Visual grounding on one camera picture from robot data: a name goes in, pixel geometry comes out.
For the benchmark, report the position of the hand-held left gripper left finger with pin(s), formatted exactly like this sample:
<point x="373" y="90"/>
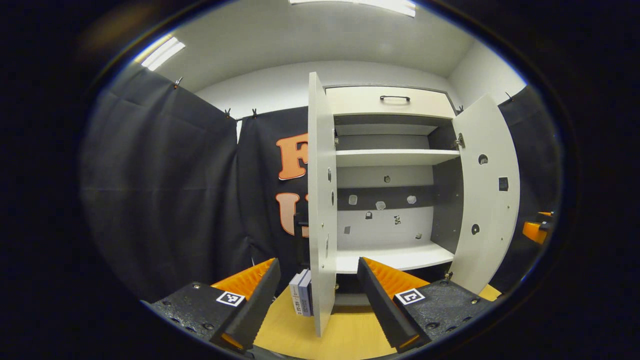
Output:
<point x="257" y="305"/>

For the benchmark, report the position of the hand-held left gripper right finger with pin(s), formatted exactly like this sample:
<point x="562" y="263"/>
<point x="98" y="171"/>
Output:
<point x="382" y="310"/>

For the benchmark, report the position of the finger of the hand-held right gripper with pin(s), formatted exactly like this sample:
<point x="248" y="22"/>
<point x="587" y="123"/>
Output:
<point x="534" y="231"/>

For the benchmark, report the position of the beige cabinet door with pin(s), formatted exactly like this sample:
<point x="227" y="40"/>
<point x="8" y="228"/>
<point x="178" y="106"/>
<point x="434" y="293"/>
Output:
<point x="320" y="175"/>
<point x="490" y="210"/>

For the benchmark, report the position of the beige double-door shoe cabinet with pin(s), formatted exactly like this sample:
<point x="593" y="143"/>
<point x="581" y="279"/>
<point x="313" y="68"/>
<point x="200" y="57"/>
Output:
<point x="395" y="157"/>

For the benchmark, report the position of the blue and white book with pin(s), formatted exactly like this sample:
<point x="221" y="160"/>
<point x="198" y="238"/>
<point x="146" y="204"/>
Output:
<point x="304" y="297"/>

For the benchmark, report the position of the black backdrop cloth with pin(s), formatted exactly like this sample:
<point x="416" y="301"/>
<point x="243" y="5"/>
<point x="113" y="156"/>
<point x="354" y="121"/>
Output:
<point x="165" y="190"/>

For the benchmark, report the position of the ceiling light panel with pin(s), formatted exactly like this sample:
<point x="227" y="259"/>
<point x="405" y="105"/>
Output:
<point x="161" y="52"/>
<point x="370" y="5"/>

